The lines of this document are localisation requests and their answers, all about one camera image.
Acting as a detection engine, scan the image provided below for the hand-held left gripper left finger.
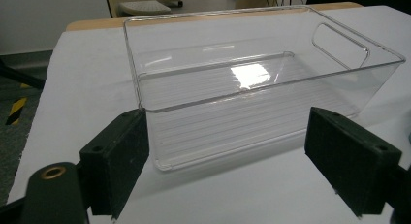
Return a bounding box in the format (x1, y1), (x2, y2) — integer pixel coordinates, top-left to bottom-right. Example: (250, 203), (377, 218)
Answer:
(79, 108), (150, 220)

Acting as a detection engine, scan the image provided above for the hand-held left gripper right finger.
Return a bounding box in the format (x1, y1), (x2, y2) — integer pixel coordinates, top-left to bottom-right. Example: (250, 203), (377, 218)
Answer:
(303, 107), (403, 218)

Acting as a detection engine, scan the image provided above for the clear plastic storage bin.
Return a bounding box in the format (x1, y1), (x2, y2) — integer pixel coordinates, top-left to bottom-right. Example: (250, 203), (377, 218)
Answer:
(122, 4), (407, 172)

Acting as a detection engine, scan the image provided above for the white table cover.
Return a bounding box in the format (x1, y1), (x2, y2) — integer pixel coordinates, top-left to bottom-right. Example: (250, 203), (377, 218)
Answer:
(6, 5), (411, 224)

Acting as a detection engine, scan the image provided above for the yellow black hazard tape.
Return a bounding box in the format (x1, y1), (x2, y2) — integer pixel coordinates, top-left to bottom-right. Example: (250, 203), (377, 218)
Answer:
(5, 96), (29, 126)

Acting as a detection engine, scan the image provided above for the black metal stand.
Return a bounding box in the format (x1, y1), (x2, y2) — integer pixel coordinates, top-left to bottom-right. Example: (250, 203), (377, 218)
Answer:
(0, 57), (47, 91)

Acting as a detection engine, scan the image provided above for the wooden table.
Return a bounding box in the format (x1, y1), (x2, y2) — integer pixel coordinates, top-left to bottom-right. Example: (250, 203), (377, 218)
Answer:
(65, 1), (364, 32)

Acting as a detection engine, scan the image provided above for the curved grey object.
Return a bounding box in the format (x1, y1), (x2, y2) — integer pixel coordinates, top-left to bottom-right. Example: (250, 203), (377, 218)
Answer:
(118, 0), (184, 17)

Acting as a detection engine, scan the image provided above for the wooden desk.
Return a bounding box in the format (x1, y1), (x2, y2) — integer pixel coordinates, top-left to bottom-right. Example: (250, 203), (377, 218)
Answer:
(104, 0), (308, 18)

